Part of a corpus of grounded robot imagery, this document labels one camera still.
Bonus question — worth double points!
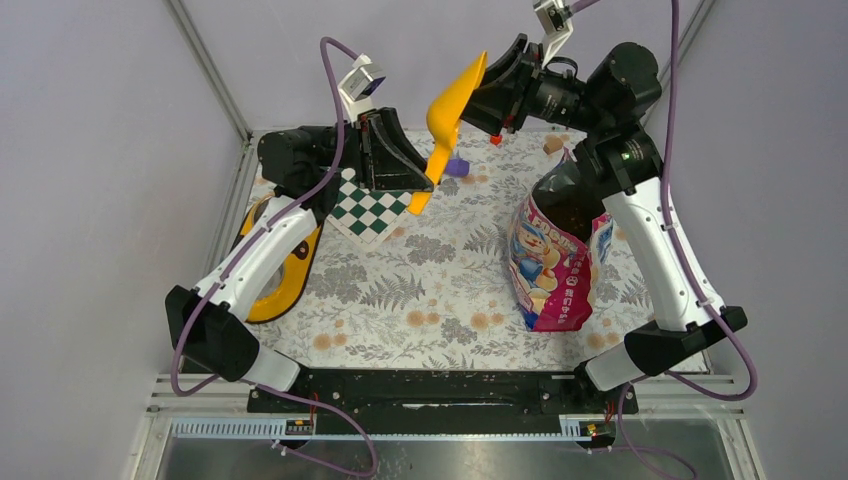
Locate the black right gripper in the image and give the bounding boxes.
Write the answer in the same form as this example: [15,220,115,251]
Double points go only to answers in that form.
[441,34,608,137]

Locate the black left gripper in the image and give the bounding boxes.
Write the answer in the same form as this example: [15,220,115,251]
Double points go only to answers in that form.
[303,107,441,192]

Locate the yellow plastic scoop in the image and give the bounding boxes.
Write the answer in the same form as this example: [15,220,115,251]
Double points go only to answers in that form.
[425,50,488,187]

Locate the cat food bag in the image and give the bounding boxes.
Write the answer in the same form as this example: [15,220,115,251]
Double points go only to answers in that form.
[507,150,614,332]

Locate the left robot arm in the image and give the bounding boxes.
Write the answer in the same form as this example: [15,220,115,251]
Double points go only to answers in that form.
[165,107,434,411]

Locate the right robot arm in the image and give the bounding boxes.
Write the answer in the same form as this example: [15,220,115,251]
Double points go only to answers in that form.
[462,35,748,412]

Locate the yellow double pet bowl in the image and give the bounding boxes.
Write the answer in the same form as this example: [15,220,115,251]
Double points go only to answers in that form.
[246,224,324,325]

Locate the green white checkered board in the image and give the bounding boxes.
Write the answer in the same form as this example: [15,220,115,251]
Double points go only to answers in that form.
[327,169,412,252]

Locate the purple plastic cylinder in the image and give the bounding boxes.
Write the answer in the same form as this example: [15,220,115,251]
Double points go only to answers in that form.
[444,157,470,178]

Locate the brown wooden block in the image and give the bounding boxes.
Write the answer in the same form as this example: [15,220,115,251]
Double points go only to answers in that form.
[543,135,564,155]

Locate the floral tablecloth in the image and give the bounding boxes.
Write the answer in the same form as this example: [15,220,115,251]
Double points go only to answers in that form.
[252,131,653,370]

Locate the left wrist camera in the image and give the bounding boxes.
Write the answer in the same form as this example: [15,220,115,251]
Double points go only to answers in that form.
[337,54,386,122]

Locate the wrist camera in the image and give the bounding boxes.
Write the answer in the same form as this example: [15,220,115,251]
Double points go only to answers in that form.
[337,54,386,122]
[532,0,573,67]

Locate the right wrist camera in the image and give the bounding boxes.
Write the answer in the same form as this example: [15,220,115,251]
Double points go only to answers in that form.
[532,0,573,67]

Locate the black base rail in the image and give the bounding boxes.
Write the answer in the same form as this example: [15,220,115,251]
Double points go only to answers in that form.
[290,368,639,436]

